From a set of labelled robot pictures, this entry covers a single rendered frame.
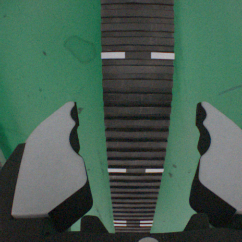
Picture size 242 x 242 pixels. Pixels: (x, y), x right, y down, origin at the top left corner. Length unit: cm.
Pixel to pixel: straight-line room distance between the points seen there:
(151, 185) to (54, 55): 15
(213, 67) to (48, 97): 15
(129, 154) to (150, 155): 2
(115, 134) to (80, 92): 5
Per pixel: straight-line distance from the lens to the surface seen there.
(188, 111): 19
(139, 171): 18
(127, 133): 15
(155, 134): 16
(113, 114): 15
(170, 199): 29
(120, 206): 23
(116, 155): 17
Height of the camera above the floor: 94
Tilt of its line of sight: 58 degrees down
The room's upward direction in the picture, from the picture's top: 176 degrees counter-clockwise
